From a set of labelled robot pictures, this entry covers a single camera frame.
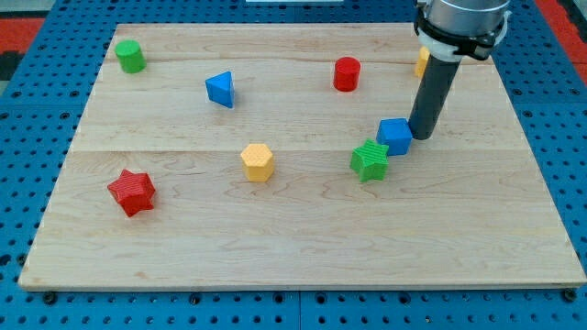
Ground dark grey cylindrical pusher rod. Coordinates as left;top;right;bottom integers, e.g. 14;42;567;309
408;56;460;140

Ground blue cube block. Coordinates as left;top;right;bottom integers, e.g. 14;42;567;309
376;118;413;156

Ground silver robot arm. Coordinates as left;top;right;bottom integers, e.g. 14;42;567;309
408;0;510;140

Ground yellow block behind rod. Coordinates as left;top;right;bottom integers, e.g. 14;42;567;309
414;46;430;78

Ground red cylinder block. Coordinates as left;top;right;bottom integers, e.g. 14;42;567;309
333;57;361;92

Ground green star block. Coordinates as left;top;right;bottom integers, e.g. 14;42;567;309
349;138;389;182

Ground wooden board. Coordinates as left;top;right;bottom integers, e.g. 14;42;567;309
19;24;586;292

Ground yellow hexagon block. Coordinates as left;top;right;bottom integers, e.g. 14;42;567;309
240;143;274;182

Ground blue triangle block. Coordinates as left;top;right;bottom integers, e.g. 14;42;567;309
205;71;235;108

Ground green cylinder block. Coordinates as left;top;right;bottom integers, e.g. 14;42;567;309
115;39;147;73

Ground red star block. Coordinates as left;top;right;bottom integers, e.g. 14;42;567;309
107;170;156;217

